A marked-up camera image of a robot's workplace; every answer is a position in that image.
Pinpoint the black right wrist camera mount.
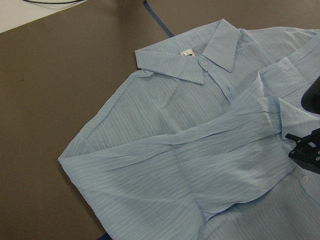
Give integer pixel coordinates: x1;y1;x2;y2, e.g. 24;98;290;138
301;77;320;115

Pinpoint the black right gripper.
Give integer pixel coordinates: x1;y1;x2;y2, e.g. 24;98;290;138
285;128;320;173

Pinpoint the light blue button-up shirt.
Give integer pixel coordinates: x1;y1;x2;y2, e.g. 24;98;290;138
58;19;320;240

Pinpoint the black table cable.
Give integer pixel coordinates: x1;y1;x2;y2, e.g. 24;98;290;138
23;0;83;5

